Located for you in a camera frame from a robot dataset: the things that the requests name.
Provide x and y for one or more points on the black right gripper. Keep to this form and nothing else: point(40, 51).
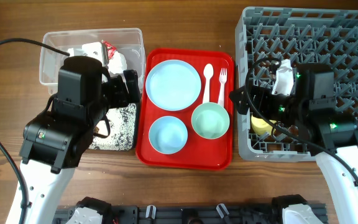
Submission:
point(248, 99)

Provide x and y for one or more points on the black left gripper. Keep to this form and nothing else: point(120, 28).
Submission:
point(120, 96)

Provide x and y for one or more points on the red ketchup packet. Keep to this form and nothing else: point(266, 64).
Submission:
point(110, 49)

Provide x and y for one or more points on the small light blue bowl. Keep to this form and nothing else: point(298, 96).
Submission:
point(168, 135)

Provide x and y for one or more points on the white napkin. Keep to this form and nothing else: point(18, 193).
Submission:
point(117, 64)

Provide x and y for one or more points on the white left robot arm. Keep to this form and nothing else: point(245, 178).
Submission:
point(55, 139)

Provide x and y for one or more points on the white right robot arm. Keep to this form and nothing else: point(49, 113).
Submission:
point(308, 114)

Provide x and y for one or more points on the black waste tray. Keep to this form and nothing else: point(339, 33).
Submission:
point(123, 127)

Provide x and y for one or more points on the grey dishwasher rack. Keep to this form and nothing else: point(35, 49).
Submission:
point(325, 36)

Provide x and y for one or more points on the yellow cup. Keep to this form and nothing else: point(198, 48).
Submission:
point(260, 127)

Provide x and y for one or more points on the clear plastic bin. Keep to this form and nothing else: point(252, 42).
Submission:
point(128, 41)

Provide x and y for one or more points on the light blue plate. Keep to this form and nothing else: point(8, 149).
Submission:
point(173, 85)

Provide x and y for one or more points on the spilled rice pile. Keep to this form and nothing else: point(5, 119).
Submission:
point(121, 124)

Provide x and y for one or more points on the pink plastic fork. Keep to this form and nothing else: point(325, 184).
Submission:
point(222, 80)

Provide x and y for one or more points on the mint green bowl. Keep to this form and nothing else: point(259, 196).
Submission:
point(210, 120)

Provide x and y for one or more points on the white plastic spoon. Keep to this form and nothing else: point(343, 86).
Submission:
point(208, 73)

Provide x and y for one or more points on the red serving tray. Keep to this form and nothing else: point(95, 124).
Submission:
point(198, 152)

